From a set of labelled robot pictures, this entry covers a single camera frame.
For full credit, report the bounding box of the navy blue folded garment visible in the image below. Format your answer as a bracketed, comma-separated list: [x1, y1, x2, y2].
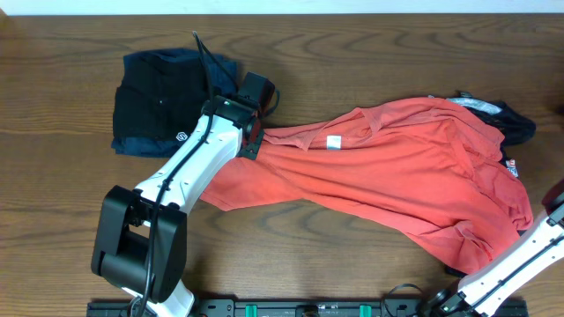
[111, 55, 237, 158]

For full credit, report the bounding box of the red t-shirt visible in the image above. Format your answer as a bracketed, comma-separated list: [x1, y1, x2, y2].
[202, 97, 533, 274]

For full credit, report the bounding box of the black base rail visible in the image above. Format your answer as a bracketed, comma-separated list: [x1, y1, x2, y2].
[85, 297, 530, 317]

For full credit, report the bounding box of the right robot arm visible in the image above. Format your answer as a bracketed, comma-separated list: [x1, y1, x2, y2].
[418, 181, 563, 316]

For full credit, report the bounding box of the black patterned garment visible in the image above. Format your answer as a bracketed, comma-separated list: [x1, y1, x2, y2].
[448, 92, 537, 178]

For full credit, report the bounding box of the black folded polo shirt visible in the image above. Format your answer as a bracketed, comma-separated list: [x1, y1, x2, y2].
[113, 48, 209, 141]

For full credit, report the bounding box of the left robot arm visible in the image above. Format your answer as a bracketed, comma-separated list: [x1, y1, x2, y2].
[91, 72, 279, 316]

